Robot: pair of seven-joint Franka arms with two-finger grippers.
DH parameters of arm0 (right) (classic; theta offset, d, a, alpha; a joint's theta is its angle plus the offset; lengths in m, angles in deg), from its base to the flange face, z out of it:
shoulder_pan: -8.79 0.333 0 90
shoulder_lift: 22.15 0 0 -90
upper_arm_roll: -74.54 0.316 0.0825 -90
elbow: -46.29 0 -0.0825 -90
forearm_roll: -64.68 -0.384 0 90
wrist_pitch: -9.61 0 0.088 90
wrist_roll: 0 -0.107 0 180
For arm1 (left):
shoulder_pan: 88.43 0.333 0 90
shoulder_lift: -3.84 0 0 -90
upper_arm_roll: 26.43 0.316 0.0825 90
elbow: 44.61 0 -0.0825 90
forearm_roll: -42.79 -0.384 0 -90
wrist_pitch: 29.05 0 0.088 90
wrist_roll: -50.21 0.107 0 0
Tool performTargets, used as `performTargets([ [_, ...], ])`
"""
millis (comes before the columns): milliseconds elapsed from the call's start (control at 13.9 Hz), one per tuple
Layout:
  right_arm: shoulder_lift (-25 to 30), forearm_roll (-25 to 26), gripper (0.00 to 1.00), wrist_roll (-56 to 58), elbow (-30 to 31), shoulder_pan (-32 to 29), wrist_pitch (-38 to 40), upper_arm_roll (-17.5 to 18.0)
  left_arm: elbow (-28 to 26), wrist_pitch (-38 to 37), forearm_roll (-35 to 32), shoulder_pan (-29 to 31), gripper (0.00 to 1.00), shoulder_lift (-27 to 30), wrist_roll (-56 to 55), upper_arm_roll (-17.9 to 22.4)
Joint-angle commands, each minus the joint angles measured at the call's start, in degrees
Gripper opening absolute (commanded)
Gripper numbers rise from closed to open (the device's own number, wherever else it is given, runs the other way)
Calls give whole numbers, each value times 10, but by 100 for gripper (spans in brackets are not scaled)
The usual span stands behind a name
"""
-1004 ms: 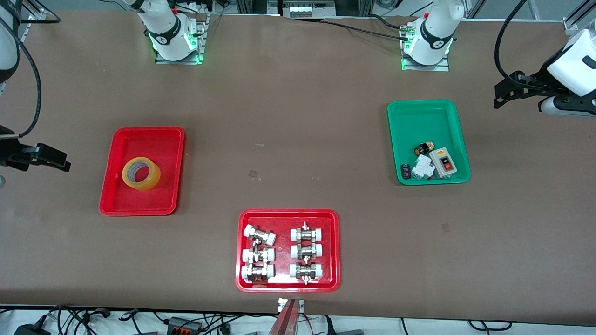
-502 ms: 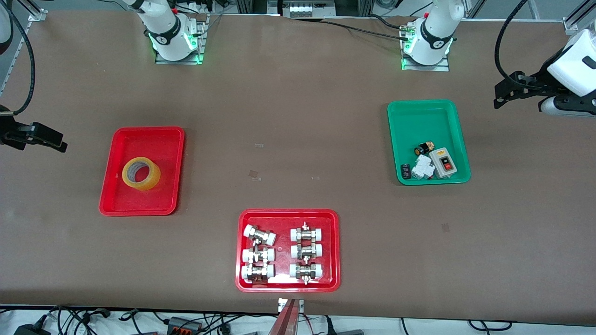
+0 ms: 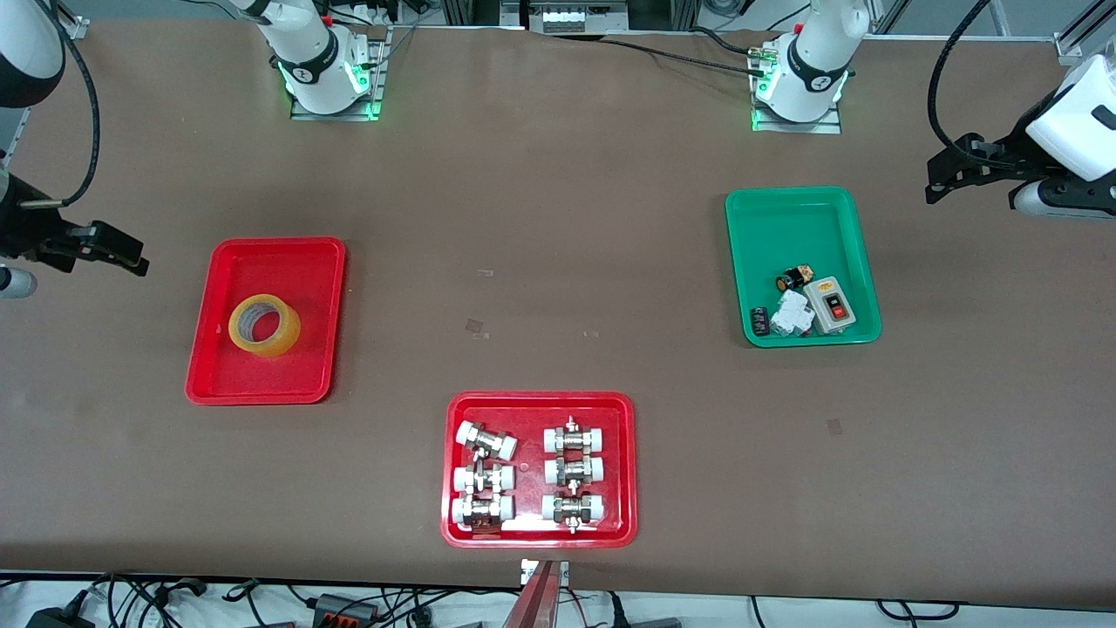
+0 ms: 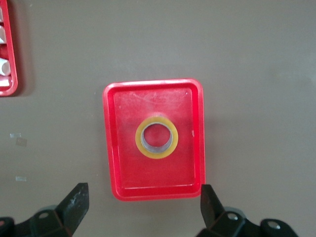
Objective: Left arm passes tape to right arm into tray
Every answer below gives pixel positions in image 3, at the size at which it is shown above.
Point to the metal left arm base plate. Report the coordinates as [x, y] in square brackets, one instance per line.
[798, 126]

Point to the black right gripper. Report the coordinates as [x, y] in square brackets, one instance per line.
[26, 228]

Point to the green plastic tray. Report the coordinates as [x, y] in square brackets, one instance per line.
[802, 227]

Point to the grey red camera post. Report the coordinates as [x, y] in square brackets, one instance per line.
[536, 606]

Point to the grey connector block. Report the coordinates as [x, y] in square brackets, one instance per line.
[575, 19]

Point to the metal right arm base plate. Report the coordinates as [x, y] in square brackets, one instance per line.
[377, 70]

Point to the grey push button switch box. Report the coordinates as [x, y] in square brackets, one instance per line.
[833, 305]

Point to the metal post bracket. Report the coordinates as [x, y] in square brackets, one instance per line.
[528, 571]

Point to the yellow packing tape roll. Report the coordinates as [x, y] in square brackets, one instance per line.
[281, 342]

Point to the black terminal block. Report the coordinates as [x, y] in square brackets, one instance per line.
[759, 321]

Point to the white capped metal pipe fitting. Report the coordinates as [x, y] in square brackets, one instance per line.
[574, 471]
[573, 508]
[482, 510]
[482, 479]
[486, 441]
[574, 438]

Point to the metal corner bracket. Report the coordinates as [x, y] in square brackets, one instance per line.
[74, 29]
[1070, 48]

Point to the black power adapter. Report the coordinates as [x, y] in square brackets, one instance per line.
[57, 617]

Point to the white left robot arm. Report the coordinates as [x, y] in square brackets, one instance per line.
[815, 70]

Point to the white circuit breaker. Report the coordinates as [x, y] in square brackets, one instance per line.
[792, 314]

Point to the red plastic tray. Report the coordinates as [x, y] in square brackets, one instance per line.
[532, 410]
[261, 262]

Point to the black yellow round component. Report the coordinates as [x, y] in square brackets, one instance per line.
[792, 280]

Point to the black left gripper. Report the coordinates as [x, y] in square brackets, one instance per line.
[1017, 149]

